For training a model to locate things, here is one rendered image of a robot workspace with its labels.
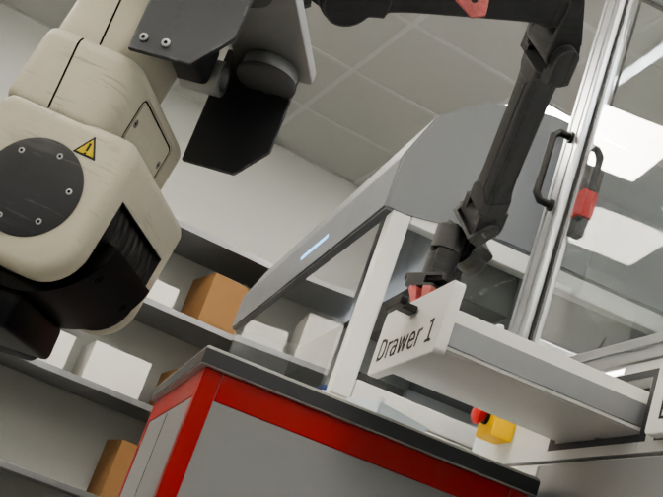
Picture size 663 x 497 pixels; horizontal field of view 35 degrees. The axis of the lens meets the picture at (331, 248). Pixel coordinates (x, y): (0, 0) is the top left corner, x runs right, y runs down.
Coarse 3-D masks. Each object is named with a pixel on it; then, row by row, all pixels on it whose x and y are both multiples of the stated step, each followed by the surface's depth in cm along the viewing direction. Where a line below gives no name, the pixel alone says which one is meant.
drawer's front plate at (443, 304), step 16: (448, 288) 150; (464, 288) 149; (416, 304) 162; (432, 304) 154; (448, 304) 148; (400, 320) 167; (416, 320) 158; (448, 320) 147; (384, 336) 172; (400, 336) 163; (432, 336) 148; (448, 336) 146; (400, 352) 160; (416, 352) 152; (432, 352) 146; (384, 368) 164; (400, 368) 160
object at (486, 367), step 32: (480, 320) 150; (448, 352) 149; (480, 352) 149; (512, 352) 150; (544, 352) 152; (448, 384) 165; (480, 384) 159; (512, 384) 153; (544, 384) 151; (576, 384) 152; (608, 384) 154; (512, 416) 171; (544, 416) 164; (576, 416) 158; (608, 416) 153; (640, 416) 154
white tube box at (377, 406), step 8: (352, 400) 182; (360, 400) 180; (368, 400) 179; (376, 400) 177; (368, 408) 178; (376, 408) 177; (384, 408) 177; (392, 408) 178; (392, 416) 178; (400, 416) 180; (408, 424) 181; (416, 424) 182
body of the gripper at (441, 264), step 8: (432, 248) 194; (440, 248) 192; (432, 256) 192; (440, 256) 192; (448, 256) 192; (456, 256) 193; (424, 264) 194; (432, 264) 192; (440, 264) 191; (448, 264) 192; (456, 264) 193; (408, 272) 194; (416, 272) 193; (424, 272) 191; (432, 272) 190; (440, 272) 188; (448, 272) 191; (432, 280) 190; (440, 280) 189; (448, 280) 188
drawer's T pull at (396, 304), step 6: (396, 300) 160; (402, 300) 157; (390, 306) 162; (396, 306) 160; (402, 306) 159; (408, 306) 160; (414, 306) 160; (390, 312) 164; (402, 312) 162; (408, 312) 161; (414, 312) 160
